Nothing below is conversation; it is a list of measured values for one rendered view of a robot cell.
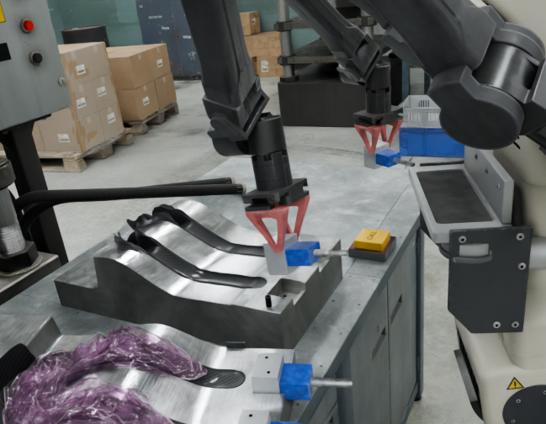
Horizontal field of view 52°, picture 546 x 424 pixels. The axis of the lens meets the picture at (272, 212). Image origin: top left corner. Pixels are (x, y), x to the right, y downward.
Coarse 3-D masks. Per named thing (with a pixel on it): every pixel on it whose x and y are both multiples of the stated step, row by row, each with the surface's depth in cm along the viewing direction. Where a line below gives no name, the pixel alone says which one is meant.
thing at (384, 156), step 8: (384, 144) 132; (376, 152) 131; (384, 152) 131; (392, 152) 130; (368, 160) 133; (376, 160) 131; (384, 160) 129; (392, 160) 129; (400, 160) 128; (376, 168) 133
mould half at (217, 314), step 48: (192, 240) 107; (240, 240) 111; (336, 240) 105; (96, 288) 103; (144, 288) 97; (192, 288) 96; (336, 288) 106; (192, 336) 96; (240, 336) 91; (288, 336) 88
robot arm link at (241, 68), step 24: (192, 0) 61; (216, 0) 60; (192, 24) 65; (216, 24) 63; (240, 24) 67; (216, 48) 67; (240, 48) 69; (216, 72) 71; (240, 72) 72; (216, 96) 75; (240, 96) 74; (240, 120) 77
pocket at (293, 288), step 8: (280, 280) 94; (288, 280) 94; (296, 280) 93; (272, 288) 92; (280, 288) 95; (288, 288) 95; (296, 288) 94; (304, 288) 93; (280, 296) 94; (288, 296) 94; (296, 296) 94
